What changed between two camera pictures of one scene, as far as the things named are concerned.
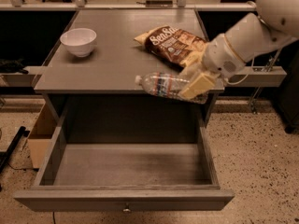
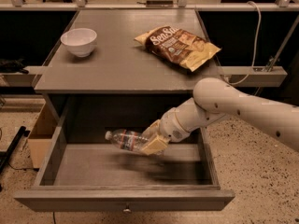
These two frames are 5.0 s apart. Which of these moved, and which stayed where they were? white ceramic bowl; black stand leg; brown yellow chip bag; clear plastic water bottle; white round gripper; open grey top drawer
Moved: white round gripper; clear plastic water bottle
Stayed: white ceramic bowl; open grey top drawer; brown yellow chip bag; black stand leg
